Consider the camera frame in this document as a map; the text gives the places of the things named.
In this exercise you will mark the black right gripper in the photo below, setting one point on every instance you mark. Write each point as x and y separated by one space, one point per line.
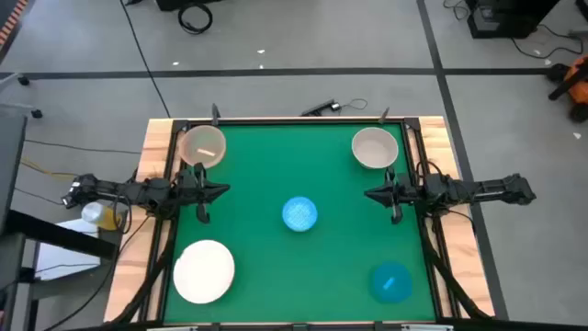
406 193

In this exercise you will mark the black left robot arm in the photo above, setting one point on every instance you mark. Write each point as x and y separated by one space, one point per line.
115 188

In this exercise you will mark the tan bowl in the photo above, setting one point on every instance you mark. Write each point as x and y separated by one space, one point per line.
202 144

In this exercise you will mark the small light blue bowl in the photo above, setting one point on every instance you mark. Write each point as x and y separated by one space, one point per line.
299 213

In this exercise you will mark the chair base with casters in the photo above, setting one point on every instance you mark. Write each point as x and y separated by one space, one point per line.
20 79

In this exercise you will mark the bottle with yellow liquid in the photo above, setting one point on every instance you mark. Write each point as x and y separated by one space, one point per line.
98 215

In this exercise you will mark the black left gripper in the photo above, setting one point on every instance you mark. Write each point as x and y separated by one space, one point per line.
190 188

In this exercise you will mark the black power strip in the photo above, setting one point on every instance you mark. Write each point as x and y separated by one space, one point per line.
317 109

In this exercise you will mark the black equipment box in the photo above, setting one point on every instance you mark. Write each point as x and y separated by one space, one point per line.
505 20

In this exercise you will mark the green table mat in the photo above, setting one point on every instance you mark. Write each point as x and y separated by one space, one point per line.
275 161

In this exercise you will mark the translucent dark blue bowl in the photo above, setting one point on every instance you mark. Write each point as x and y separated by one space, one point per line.
390 282

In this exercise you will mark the orange black striped mat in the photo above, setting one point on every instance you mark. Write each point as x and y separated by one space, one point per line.
11 20

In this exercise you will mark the beige bowl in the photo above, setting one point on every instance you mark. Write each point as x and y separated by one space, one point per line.
375 147

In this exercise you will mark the black table frame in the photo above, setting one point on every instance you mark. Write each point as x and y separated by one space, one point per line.
294 121

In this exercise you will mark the orange wheeled machine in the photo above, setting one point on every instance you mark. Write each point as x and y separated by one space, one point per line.
579 85

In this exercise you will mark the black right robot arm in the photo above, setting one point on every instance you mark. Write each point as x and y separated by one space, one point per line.
496 189

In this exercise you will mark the white sheet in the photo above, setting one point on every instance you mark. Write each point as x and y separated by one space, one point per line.
59 262

